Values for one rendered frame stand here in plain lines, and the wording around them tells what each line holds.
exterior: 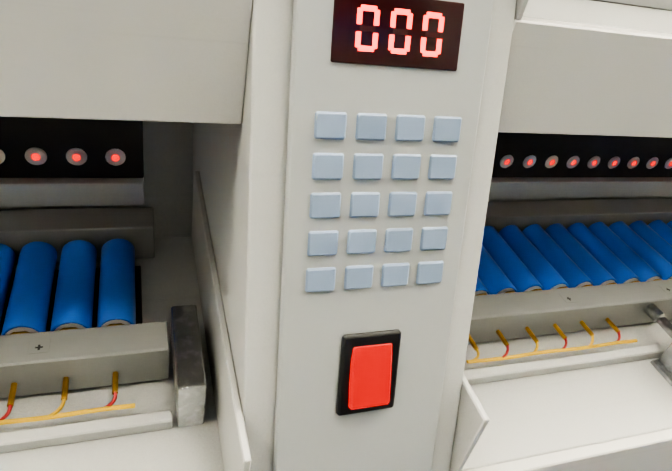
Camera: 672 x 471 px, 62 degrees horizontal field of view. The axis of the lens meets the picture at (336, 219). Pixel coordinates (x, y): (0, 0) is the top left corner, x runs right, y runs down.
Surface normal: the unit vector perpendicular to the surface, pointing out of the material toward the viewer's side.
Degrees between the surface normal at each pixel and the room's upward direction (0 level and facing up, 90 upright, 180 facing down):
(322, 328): 90
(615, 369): 21
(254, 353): 90
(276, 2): 90
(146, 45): 111
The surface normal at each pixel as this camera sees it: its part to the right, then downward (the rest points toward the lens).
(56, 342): 0.18, -0.80
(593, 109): 0.29, 0.59
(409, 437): 0.33, 0.27
